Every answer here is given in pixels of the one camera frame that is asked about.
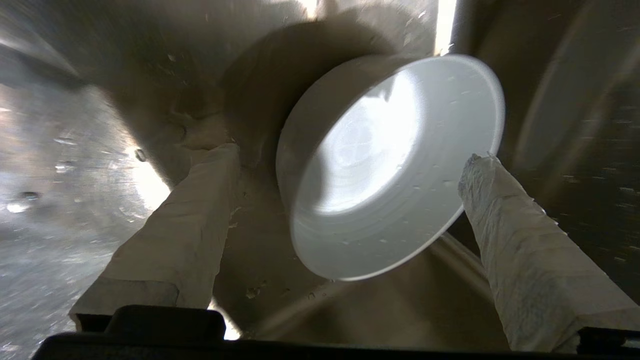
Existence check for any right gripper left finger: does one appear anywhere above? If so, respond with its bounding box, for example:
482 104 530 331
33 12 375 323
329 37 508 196
68 143 242 332

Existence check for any grey round bowl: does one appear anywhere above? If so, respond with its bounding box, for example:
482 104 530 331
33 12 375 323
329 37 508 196
275 52 507 282

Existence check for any stainless steel sink basin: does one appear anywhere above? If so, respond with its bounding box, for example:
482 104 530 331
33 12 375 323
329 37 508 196
0 0 640 360

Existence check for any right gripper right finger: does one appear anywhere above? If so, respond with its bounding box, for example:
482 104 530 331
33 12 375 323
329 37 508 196
457 152 640 354

